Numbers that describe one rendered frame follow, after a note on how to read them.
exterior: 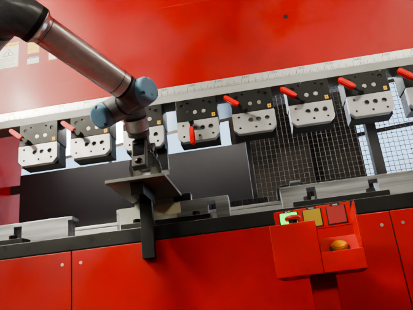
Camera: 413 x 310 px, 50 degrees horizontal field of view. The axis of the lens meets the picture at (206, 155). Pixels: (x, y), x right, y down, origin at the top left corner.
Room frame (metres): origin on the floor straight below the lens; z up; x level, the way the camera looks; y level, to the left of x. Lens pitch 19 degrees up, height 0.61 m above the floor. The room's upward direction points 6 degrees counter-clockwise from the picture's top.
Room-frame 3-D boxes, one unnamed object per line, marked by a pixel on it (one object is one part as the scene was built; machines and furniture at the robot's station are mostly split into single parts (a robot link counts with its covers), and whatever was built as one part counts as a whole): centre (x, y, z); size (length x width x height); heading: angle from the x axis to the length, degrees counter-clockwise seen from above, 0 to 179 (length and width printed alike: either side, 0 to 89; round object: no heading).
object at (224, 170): (2.05, 0.37, 1.12); 1.13 x 0.02 x 0.44; 84
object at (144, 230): (1.34, 0.21, 0.88); 0.14 x 0.04 x 0.22; 174
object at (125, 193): (1.38, 0.20, 1.00); 0.26 x 0.18 x 0.01; 174
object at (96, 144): (1.54, 0.41, 1.26); 0.15 x 0.09 x 0.17; 84
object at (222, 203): (1.52, 0.13, 0.92); 0.39 x 0.06 x 0.10; 84
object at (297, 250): (1.11, -0.24, 0.75); 0.20 x 0.16 x 0.18; 77
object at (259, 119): (1.48, -0.18, 1.26); 0.15 x 0.09 x 0.17; 84
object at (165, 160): (1.52, 0.19, 1.13); 0.10 x 0.02 x 0.10; 84
